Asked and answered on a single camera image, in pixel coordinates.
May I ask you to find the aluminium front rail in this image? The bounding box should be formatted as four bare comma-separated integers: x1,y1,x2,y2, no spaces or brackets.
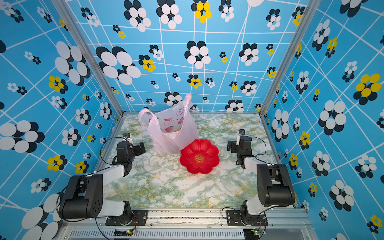
57,209,317,240

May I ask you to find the aluminium corner post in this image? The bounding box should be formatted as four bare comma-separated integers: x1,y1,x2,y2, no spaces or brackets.
260,0,321,117
52,1,124,118

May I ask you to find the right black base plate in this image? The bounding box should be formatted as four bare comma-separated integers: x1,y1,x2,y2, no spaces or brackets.
225,210,268,227

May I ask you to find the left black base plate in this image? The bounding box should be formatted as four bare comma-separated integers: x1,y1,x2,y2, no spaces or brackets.
105,210,149,227

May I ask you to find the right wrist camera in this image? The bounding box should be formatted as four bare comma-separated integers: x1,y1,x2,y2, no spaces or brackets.
236,129,245,146

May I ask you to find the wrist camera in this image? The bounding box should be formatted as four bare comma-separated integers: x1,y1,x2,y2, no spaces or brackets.
236,129,245,146
123,133,133,144

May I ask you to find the red flower-shaped plate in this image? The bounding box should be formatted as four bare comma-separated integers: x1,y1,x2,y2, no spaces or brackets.
180,139,220,174

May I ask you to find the right aluminium corner post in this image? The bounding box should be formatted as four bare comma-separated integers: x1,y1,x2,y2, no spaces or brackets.
260,0,321,117

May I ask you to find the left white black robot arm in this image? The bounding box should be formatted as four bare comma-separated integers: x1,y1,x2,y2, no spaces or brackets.
58,140,146,226

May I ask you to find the pink translucent plastic bag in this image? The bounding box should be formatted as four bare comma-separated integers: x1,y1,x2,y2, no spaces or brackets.
138,94,199,156

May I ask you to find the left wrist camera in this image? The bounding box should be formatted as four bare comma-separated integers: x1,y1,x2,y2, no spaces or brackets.
123,133,133,144

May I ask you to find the left aluminium corner post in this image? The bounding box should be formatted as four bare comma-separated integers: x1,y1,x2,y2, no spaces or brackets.
52,1,124,118

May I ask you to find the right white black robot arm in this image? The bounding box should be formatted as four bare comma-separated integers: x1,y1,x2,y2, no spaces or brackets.
227,130,295,226

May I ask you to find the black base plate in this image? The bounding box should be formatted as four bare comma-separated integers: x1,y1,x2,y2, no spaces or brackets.
225,210,268,227
105,210,149,227

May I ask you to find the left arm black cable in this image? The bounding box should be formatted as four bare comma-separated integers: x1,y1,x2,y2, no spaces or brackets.
99,137,127,167

